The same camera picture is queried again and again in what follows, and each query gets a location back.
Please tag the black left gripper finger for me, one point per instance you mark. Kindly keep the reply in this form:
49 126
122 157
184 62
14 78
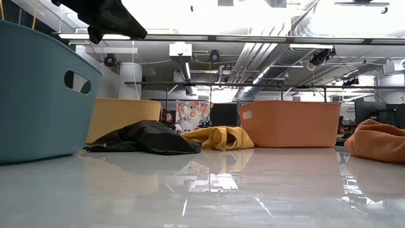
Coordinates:
95 35
107 16

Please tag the blue plastic bin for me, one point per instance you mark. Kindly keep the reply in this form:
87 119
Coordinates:
38 111

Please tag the black cloth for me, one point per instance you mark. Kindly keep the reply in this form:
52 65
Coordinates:
148 137

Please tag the white column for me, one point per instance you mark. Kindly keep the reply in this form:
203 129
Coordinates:
129 80

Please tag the white ceiling box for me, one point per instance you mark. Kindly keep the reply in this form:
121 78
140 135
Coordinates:
180 49

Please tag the yellow plastic bin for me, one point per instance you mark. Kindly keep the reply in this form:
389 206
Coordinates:
123 117

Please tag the person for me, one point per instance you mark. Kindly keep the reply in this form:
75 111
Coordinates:
170 118

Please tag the floral poster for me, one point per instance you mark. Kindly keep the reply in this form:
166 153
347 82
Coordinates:
193 112

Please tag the black monitor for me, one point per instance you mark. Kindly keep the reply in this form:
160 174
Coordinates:
397 115
224 114
370 112

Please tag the yellow cloth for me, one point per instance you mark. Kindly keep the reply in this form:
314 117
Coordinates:
221 137

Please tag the coral plastic bin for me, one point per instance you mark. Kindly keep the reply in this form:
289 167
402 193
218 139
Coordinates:
289 125

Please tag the white paper sign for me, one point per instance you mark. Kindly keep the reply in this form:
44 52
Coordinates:
349 111

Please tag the orange cloth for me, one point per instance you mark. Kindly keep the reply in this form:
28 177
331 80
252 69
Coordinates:
376 142

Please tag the black round camera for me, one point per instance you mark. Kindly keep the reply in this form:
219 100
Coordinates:
214 56
110 60

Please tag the black pipe rail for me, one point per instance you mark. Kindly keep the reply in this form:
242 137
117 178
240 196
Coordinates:
177 83

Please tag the horizontal frame bar with lights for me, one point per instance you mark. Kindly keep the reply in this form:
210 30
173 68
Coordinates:
253 39

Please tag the black camera cluster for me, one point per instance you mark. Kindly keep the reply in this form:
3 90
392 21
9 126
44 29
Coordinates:
321 56

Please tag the black rail camera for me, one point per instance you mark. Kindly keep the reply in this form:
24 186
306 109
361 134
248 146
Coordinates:
350 81

